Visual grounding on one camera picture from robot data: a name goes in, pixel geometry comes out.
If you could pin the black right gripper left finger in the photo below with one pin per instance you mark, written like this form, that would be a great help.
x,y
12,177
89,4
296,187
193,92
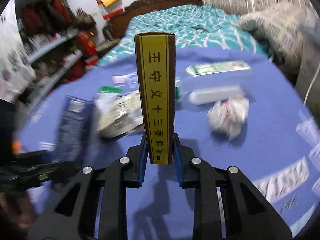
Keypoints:
x,y
93,203

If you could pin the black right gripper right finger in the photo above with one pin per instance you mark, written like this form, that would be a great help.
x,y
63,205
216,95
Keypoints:
x,y
227,203

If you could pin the dark blue carton box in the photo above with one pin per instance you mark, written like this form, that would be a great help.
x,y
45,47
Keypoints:
x,y
73,132

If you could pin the white paper ball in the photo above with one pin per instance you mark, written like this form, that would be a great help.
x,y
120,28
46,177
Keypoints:
x,y
228,117

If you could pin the yellow brown seasoning box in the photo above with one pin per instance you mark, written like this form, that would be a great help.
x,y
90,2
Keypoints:
x,y
156,69

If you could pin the blue vintage print bedsheet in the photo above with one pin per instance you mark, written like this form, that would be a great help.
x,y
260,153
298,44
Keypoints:
x,y
269,150

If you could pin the white green snack wrapper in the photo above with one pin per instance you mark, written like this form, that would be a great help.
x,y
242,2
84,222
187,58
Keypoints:
x,y
119,113

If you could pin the cluttered metal shelf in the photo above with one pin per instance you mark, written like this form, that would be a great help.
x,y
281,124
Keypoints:
x,y
48,29

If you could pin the white green flat box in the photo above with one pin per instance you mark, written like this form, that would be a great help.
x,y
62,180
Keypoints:
x,y
217,67

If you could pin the carved wooden headboard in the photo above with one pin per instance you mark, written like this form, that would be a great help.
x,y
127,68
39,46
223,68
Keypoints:
x,y
117,25

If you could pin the teal patterned quilt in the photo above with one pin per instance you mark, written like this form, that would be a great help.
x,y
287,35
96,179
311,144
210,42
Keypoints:
x,y
193,26

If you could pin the grey checkered folded blanket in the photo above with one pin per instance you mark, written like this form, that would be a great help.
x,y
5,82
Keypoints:
x,y
278,27

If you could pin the red yellow wall calendar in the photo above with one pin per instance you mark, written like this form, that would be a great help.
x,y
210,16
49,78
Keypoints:
x,y
110,8

